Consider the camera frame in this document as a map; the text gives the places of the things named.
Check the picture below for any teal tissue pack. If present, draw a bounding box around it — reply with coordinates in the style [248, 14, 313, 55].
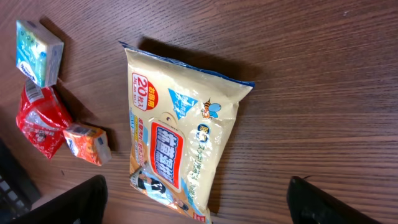
[16, 20, 64, 88]

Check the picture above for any beige wet wipes pack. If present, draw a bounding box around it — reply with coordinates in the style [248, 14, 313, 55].
[123, 44, 254, 223]

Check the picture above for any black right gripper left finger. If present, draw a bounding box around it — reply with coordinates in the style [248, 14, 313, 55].
[11, 175, 108, 224]

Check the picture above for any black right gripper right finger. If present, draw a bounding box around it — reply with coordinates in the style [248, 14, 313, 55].
[287, 176, 381, 224]

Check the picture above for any red snack bag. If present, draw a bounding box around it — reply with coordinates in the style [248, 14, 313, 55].
[16, 79, 73, 159]

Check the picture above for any orange tissue pack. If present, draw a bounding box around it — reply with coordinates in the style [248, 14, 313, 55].
[63, 123, 112, 166]

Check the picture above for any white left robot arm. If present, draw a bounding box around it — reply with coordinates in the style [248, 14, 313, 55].
[1, 141, 40, 223]

